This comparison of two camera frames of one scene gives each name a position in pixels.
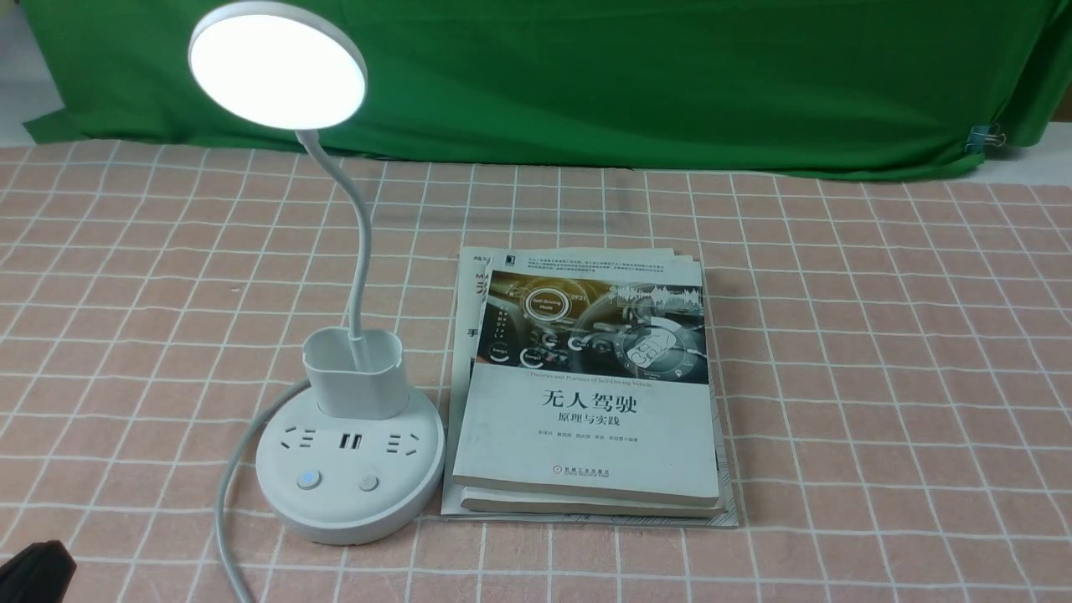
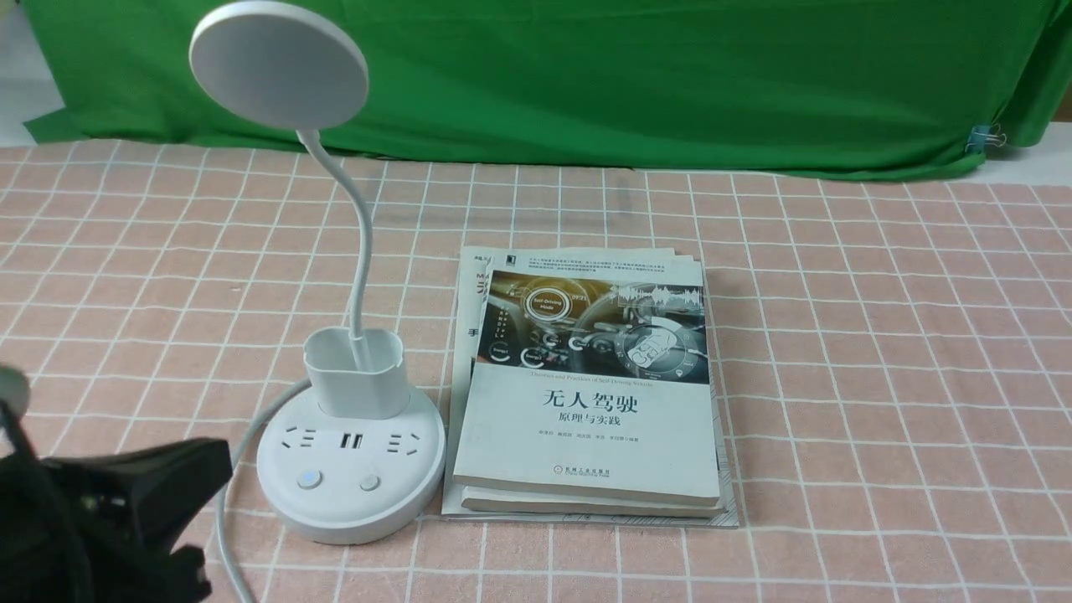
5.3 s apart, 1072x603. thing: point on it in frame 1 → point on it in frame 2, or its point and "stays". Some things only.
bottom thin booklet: [458, 395] stays
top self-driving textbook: [590, 378] stays
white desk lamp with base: [366, 454] stays
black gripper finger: [41, 572] → [96, 527]
